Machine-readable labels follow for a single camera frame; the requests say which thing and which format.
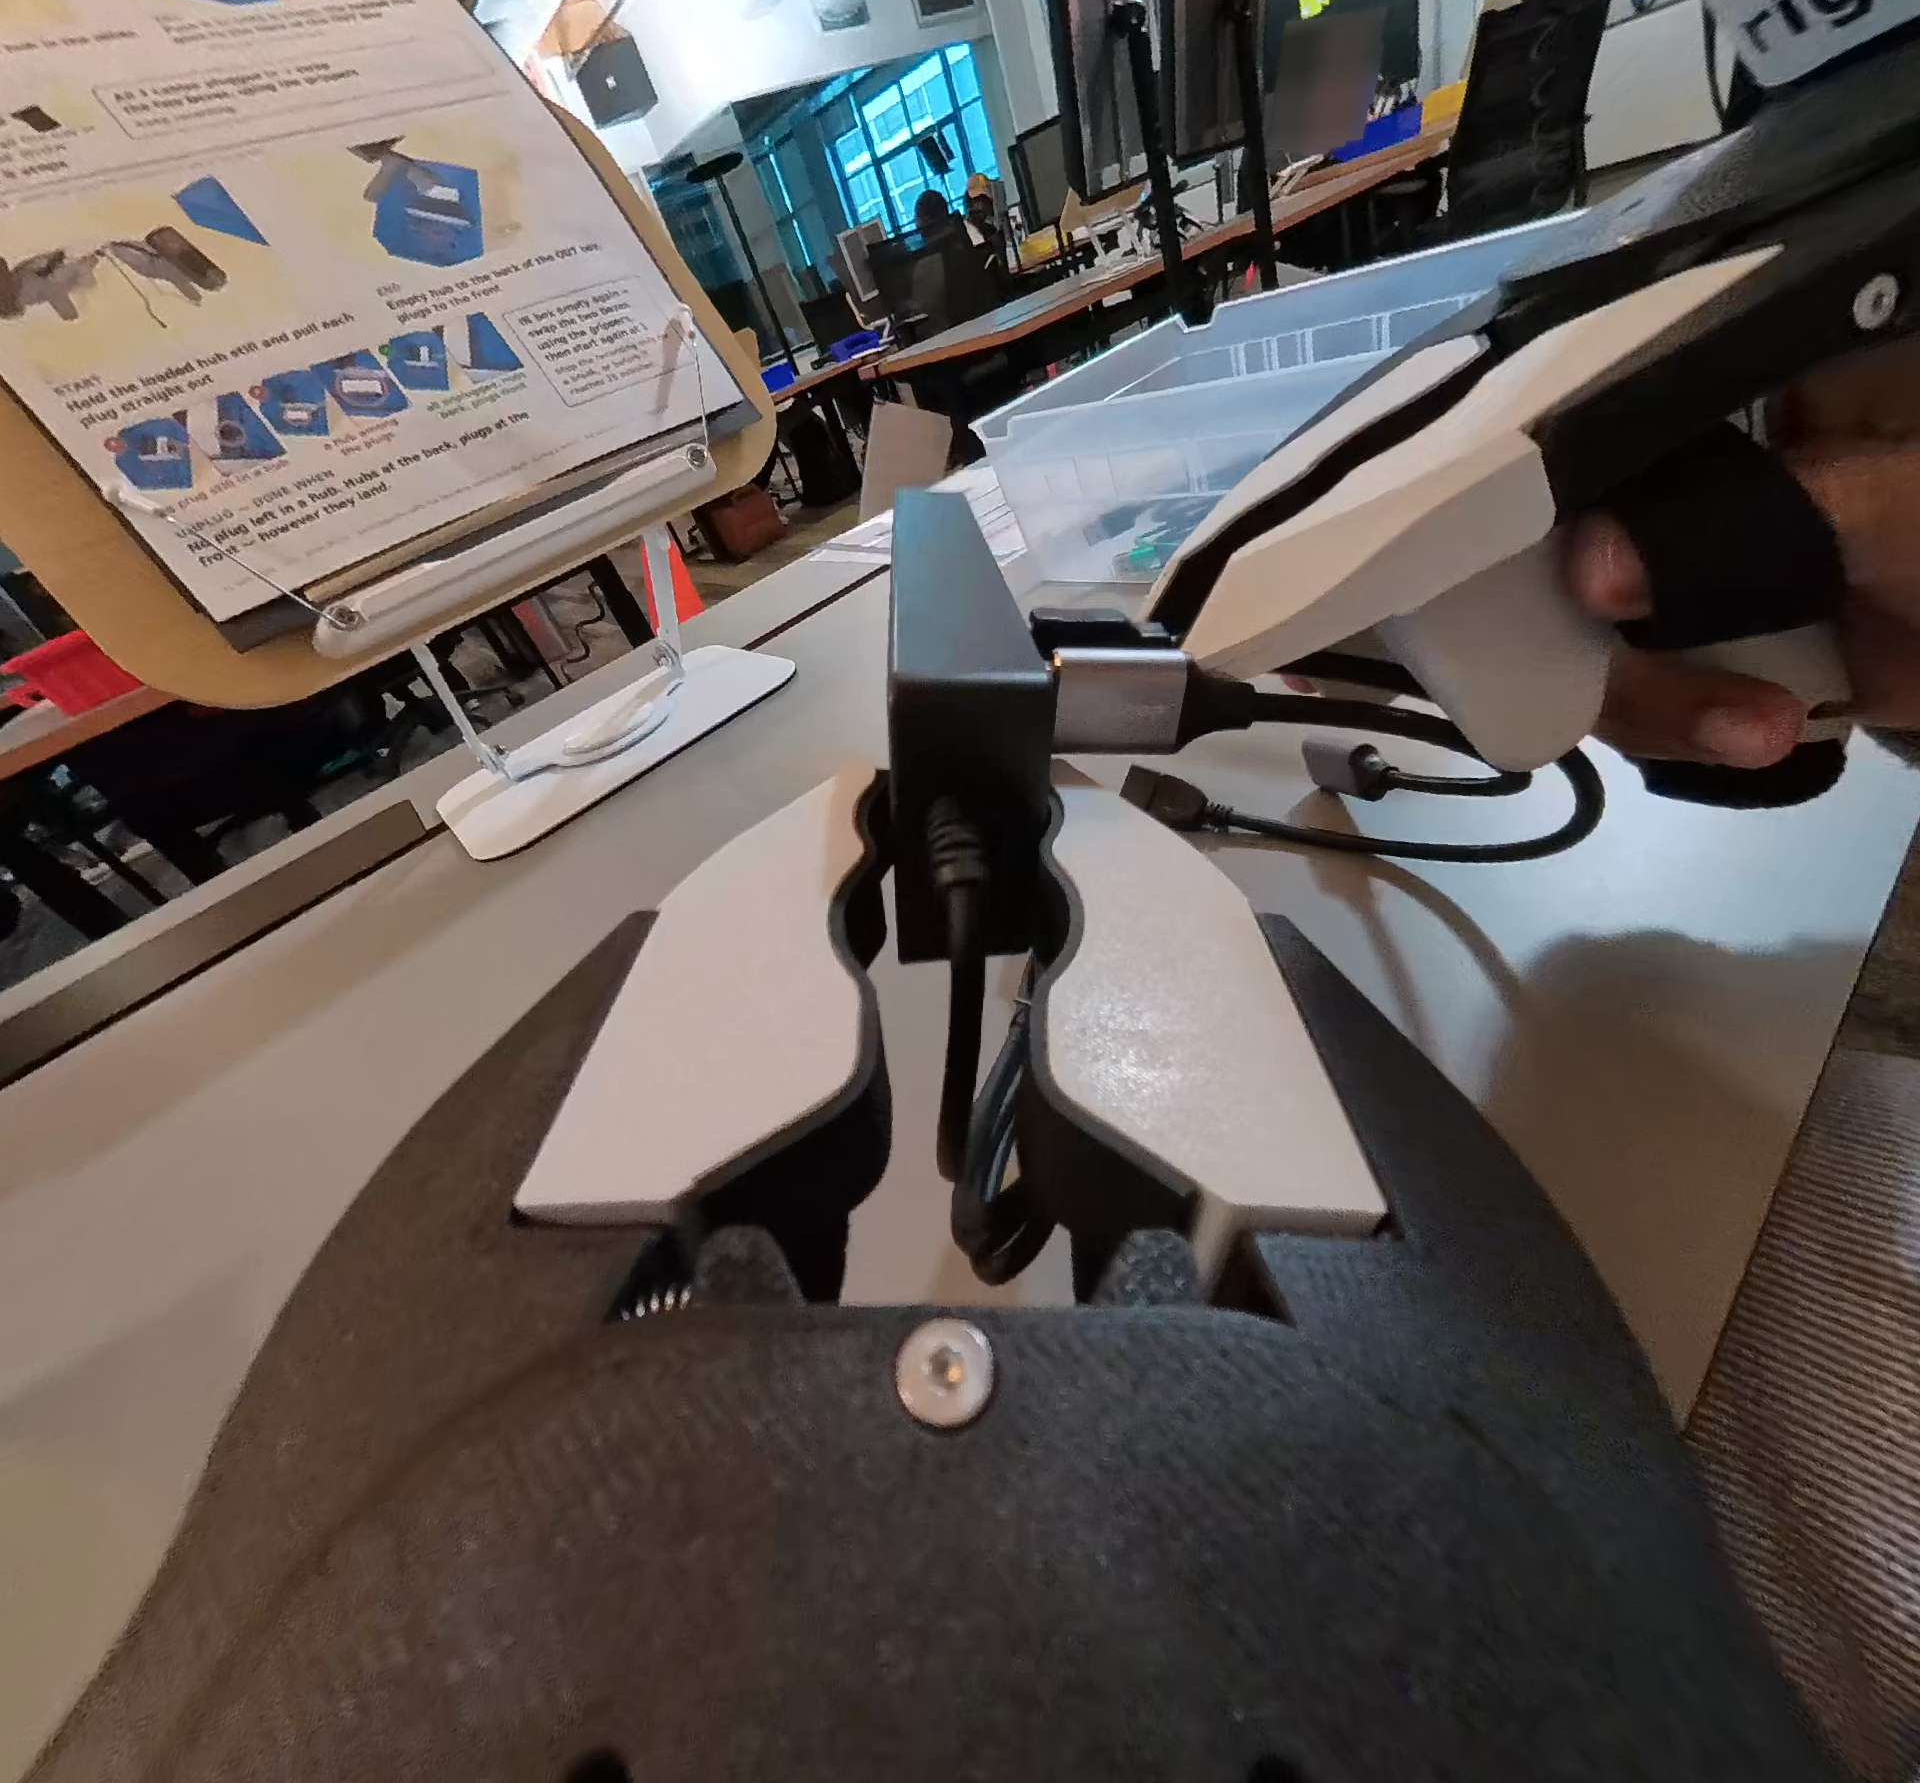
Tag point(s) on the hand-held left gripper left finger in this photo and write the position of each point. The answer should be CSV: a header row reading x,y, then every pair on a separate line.
x,y
720,1049

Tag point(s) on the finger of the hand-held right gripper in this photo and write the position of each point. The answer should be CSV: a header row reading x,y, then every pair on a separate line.
x,y
1381,523
1276,481

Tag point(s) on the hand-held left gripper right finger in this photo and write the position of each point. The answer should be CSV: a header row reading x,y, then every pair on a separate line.
x,y
1200,1049

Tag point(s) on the clear plastic bin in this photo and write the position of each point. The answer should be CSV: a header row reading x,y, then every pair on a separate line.
x,y
1140,388

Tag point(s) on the black USB hub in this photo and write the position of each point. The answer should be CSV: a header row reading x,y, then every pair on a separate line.
x,y
959,643

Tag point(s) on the person's right hand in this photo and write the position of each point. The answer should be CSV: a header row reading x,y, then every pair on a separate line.
x,y
1889,539

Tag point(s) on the long wooden table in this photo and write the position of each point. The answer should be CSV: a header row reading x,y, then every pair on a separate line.
x,y
1081,298

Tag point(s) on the paper in plastic sleeve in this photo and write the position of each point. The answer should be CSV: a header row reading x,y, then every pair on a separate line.
x,y
1008,531

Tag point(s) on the small blue bin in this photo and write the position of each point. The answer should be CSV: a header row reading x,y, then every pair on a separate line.
x,y
1373,140

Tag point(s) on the leaning cardboard sheet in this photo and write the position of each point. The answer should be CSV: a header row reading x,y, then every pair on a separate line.
x,y
895,462

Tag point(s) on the orange traffic cone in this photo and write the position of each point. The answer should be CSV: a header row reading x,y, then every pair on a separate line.
x,y
682,591

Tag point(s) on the person's ribbed pants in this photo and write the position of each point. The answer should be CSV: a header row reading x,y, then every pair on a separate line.
x,y
1830,1362

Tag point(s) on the small red bin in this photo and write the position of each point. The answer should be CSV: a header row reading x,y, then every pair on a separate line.
x,y
69,681

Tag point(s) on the white flat board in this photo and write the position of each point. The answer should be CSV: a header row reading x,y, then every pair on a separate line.
x,y
105,599

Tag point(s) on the black wall speaker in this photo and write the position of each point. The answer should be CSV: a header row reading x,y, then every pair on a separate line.
x,y
619,81

